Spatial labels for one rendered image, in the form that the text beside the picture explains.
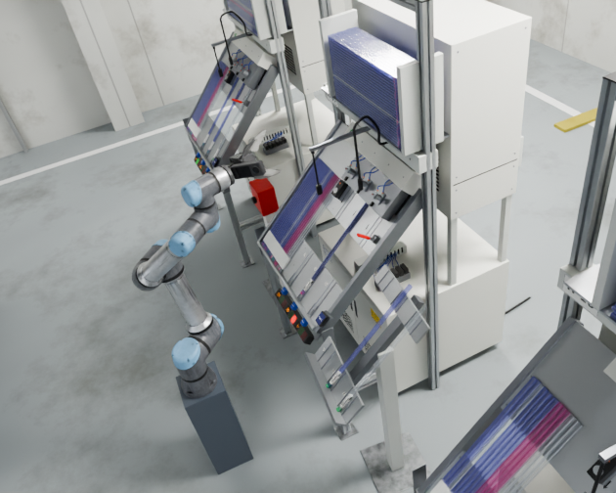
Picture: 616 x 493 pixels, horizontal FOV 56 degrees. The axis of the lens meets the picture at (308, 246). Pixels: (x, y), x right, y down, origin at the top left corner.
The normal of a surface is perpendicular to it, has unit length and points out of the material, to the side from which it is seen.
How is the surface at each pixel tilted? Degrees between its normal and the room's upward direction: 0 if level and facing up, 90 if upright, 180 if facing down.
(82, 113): 90
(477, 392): 0
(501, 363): 0
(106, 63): 90
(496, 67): 90
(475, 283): 90
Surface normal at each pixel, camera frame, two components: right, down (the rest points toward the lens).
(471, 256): -0.15, -0.76
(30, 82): 0.38, 0.55
